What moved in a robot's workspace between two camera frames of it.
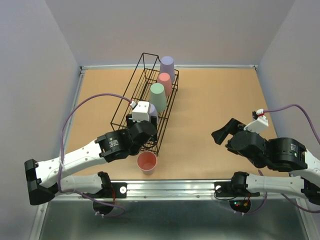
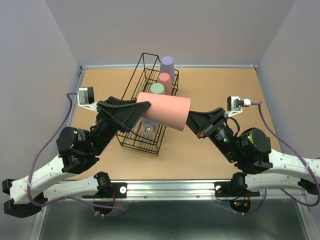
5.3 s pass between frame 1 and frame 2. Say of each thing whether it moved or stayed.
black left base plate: stayed
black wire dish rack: stayed
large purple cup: stayed
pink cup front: moved
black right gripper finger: moved
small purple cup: moved
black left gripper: moved
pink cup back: stayed
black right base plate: stayed
